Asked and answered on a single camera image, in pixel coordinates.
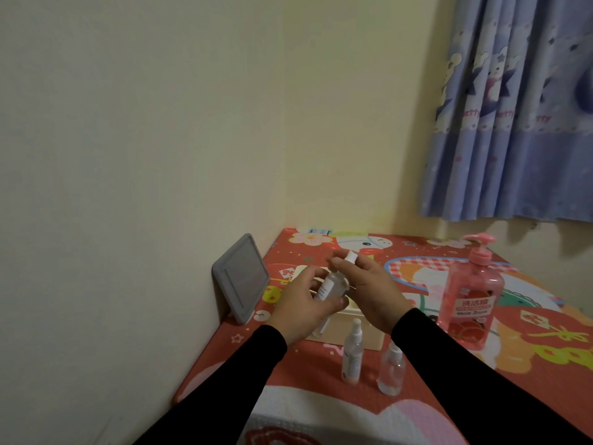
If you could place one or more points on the blue cartoon curtain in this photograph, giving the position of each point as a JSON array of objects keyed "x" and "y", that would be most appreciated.
[{"x": 514, "y": 111}]

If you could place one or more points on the tall white-label spray bottle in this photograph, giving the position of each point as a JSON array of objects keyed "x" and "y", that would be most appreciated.
[{"x": 353, "y": 354}]

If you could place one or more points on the grey framed tablet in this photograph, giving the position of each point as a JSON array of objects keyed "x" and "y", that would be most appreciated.
[{"x": 243, "y": 278}]

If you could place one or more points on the person's right forearm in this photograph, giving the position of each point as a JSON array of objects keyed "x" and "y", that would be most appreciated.
[{"x": 463, "y": 380}]

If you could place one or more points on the person's left thumb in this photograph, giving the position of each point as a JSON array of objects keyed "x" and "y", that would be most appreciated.
[{"x": 334, "y": 305}]

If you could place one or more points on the person's left forearm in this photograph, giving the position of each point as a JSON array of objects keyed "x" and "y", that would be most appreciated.
[{"x": 222, "y": 389}]

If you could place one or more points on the clear labelled spray bottle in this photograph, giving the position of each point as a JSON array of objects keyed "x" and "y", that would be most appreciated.
[{"x": 334, "y": 285}]

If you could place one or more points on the red cartoon tablecloth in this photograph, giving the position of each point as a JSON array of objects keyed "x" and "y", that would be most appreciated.
[{"x": 532, "y": 347}]

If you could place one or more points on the person's left hand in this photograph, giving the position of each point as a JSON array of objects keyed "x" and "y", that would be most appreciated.
[{"x": 294, "y": 310}]

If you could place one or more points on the white spray nozzle cap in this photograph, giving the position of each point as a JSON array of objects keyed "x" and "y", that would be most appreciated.
[{"x": 350, "y": 258}]

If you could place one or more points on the small clear spray bottle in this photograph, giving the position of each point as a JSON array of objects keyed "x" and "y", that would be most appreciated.
[{"x": 391, "y": 373}]

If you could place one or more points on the beige rectangular box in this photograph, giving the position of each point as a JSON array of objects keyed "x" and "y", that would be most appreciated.
[{"x": 340, "y": 326}]

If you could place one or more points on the pink pump soap bottle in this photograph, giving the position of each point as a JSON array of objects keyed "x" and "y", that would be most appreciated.
[{"x": 470, "y": 303}]

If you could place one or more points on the person's right hand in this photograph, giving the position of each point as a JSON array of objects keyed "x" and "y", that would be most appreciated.
[{"x": 375, "y": 296}]

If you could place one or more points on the person's right thumb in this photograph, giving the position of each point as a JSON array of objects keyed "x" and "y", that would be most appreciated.
[{"x": 340, "y": 271}]

